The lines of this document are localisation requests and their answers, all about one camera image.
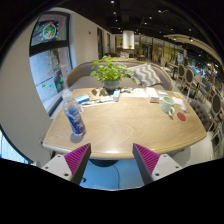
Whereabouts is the long white box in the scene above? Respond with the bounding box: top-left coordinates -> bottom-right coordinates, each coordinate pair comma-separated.
145,87 -> 160,103

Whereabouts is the flat round red coaster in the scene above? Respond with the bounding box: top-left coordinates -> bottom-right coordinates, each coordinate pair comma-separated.
176,111 -> 187,122

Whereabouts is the group of ceiling lights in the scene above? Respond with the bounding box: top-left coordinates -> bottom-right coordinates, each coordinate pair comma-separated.
108,0 -> 221,68

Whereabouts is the group of dining chairs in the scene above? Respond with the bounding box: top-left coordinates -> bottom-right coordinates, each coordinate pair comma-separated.
173,63 -> 224,141

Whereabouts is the clear blue-labelled drink bottle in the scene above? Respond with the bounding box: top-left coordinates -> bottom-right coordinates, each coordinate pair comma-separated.
61,89 -> 87,137

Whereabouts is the grey white chevron cushion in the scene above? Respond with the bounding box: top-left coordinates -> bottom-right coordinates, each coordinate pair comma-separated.
128,63 -> 163,88

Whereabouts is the clear drinking glass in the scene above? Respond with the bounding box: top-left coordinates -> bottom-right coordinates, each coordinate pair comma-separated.
179,96 -> 190,112

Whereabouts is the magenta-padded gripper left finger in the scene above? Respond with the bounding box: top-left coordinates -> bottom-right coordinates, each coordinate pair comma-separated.
41,143 -> 92,186

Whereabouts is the decorated dark-framed window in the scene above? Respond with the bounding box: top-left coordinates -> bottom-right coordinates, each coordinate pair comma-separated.
29,11 -> 74,118

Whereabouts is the grey curved sofa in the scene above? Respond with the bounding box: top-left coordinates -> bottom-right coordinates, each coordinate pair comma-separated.
65,59 -> 174,92

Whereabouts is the white round pillar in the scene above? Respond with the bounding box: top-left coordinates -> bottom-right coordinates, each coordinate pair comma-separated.
122,30 -> 135,50

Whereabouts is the small teal white carton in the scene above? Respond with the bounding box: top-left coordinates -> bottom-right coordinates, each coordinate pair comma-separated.
112,89 -> 121,103

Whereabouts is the flat blue box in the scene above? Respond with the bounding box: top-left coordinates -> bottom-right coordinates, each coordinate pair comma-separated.
74,93 -> 91,105

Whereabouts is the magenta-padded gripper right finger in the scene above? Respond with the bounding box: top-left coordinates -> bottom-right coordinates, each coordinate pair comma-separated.
132,143 -> 184,186

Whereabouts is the pale green mug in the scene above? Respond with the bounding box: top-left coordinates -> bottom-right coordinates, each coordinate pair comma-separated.
160,96 -> 176,117

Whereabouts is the green potted plant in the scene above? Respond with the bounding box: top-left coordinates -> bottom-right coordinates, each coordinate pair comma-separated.
89,55 -> 137,95

